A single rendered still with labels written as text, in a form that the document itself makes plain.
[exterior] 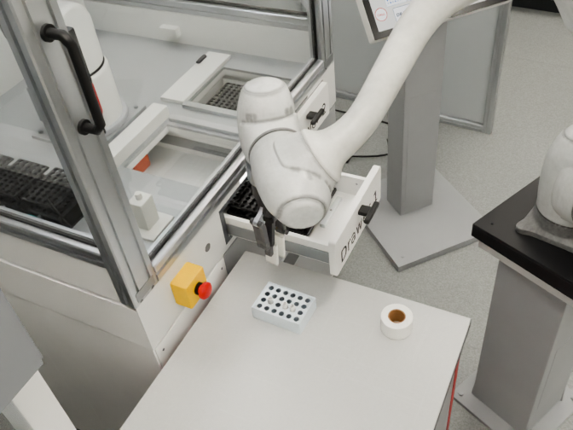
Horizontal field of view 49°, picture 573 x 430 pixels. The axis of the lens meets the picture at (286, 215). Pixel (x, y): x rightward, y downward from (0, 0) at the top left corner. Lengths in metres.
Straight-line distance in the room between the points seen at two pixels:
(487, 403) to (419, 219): 0.87
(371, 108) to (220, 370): 0.69
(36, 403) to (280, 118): 0.58
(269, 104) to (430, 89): 1.40
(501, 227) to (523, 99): 1.99
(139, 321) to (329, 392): 0.42
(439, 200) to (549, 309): 1.20
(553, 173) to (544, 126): 1.88
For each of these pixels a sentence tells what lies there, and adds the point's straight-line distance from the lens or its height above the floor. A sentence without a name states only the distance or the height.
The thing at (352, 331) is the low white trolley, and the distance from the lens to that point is 1.45.
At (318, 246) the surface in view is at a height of 0.89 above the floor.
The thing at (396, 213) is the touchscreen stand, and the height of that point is 0.04.
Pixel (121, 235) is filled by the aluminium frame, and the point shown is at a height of 1.13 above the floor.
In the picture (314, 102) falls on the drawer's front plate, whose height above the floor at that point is 0.92.
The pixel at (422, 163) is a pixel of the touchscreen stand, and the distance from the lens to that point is 2.61.
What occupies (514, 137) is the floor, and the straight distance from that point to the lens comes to 3.28.
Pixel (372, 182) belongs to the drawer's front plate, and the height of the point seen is 0.92.
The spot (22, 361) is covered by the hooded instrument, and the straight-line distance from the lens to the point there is 0.73.
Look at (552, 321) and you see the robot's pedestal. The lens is 1.75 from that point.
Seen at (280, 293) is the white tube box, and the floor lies 0.80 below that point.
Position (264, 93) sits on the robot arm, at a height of 1.36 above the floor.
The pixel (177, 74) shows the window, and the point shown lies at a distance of 1.29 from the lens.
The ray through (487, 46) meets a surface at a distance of 3.07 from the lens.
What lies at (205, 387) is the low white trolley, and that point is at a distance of 1.41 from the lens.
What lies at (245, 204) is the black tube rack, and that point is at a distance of 1.55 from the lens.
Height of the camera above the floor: 1.93
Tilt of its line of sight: 43 degrees down
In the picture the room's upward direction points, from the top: 8 degrees counter-clockwise
